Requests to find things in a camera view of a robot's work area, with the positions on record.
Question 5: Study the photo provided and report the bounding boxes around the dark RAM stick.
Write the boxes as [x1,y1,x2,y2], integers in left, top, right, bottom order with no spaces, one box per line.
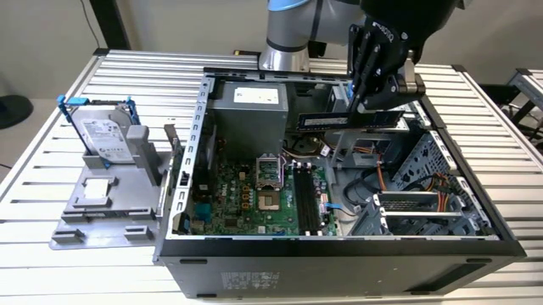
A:
[83,214,151,221]
[296,109,404,131]

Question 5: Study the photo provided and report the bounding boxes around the black RAM slot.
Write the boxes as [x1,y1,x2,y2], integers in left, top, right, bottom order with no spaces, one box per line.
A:
[298,161,314,236]
[292,161,307,236]
[302,161,318,236]
[307,161,324,236]

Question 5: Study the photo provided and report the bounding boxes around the black looped wire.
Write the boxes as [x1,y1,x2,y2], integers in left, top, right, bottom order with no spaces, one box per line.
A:
[342,177,379,208]

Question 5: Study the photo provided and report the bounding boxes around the black open PC case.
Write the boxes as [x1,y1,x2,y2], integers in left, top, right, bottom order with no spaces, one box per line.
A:
[151,66,527,299]

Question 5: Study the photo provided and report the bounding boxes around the hard disk in blue carrier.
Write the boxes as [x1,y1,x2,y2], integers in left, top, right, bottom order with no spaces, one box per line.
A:
[55,94,136,165]

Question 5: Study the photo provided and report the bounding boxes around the CPU socket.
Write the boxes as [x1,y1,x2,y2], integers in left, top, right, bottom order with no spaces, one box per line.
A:
[257,189,284,211]

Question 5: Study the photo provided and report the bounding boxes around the metal socket cover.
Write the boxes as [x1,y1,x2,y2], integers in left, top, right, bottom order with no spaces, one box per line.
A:
[255,154,284,191]

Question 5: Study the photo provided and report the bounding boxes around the green motherboard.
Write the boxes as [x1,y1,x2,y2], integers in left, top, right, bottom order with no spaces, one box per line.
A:
[188,158,340,236]

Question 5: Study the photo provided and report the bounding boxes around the metal disk bay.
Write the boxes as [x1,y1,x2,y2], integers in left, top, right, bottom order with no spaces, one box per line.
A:
[372,190,466,236]

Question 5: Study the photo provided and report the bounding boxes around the aluminium frame table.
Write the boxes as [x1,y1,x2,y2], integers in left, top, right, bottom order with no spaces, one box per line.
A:
[507,67,543,112]

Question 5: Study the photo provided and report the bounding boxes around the grey parts rack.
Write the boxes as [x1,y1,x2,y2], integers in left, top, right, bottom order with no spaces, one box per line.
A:
[48,125,177,252]

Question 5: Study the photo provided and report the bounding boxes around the red yellow power wires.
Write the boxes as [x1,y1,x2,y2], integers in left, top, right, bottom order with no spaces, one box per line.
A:
[423,173,451,213]

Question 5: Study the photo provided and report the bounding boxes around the silver CPU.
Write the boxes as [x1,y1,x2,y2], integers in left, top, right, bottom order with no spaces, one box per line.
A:
[83,179,111,198]

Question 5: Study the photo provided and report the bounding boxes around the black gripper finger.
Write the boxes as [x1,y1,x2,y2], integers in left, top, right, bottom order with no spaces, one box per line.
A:
[346,23,382,130]
[363,46,426,111]

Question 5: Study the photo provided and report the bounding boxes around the thin locking lever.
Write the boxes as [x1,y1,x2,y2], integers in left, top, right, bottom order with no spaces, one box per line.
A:
[277,158,295,189]

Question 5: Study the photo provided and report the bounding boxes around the black chair base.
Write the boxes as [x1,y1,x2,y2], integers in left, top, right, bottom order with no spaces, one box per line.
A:
[479,83,543,140]

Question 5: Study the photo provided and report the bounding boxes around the graphics card with metal bracket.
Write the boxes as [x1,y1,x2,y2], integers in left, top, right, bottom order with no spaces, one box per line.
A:
[155,123,184,223]

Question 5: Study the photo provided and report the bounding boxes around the grey metal drive cage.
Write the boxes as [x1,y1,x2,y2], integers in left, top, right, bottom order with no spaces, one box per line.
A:
[326,83,420,168]

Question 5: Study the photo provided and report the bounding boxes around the grey power supply unit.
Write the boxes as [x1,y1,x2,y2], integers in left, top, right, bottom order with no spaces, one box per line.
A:
[207,81,290,163]

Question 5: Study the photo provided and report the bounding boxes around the black round stand base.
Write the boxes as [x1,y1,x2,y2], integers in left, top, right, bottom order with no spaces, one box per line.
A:
[0,94,33,130]

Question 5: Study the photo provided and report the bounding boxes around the black upright post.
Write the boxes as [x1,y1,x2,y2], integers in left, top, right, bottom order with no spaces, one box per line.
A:
[88,0,131,51]

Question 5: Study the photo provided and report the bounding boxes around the orange data wire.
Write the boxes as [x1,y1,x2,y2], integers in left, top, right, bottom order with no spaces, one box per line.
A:
[375,161,388,192]

